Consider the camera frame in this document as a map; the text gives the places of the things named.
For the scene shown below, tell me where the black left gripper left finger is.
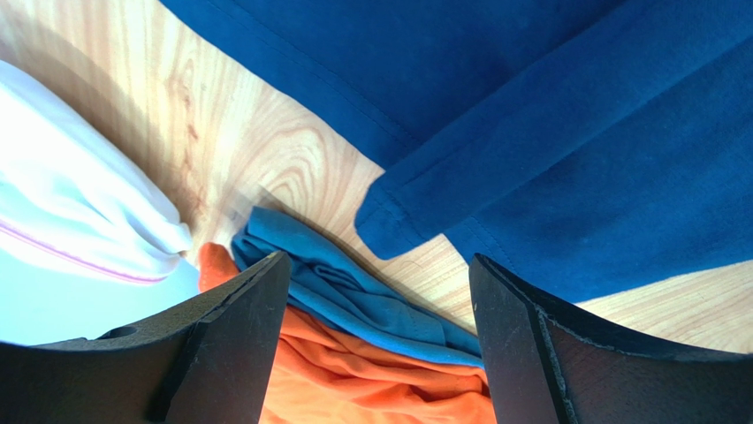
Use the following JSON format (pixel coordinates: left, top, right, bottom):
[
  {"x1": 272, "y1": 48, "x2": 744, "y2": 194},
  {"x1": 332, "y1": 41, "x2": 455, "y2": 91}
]
[{"x1": 1, "y1": 252, "x2": 292, "y2": 423}]

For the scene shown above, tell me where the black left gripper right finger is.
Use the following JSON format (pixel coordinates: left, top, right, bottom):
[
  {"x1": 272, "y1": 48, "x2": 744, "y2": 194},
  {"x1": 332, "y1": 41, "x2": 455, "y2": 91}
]
[{"x1": 469, "y1": 254, "x2": 752, "y2": 423}]

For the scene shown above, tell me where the navy blue t shirt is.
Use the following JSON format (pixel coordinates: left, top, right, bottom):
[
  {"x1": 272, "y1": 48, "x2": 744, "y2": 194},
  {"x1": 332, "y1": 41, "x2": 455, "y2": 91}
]
[{"x1": 166, "y1": 1, "x2": 752, "y2": 301}]

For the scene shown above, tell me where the white mesh laundry bag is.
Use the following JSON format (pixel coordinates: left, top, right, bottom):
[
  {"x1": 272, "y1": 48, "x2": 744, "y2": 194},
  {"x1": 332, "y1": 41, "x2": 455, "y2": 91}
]
[{"x1": 1, "y1": 63, "x2": 193, "y2": 284}]

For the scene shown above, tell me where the blue folded shirt under orange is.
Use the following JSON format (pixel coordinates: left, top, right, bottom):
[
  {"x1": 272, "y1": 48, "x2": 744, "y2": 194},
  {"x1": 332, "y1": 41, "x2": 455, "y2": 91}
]
[{"x1": 231, "y1": 208, "x2": 483, "y2": 367}]

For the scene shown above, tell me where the orange folded t shirt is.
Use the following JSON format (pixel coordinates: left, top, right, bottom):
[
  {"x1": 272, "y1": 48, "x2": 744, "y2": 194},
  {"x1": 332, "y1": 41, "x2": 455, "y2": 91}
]
[{"x1": 199, "y1": 243, "x2": 495, "y2": 423}]

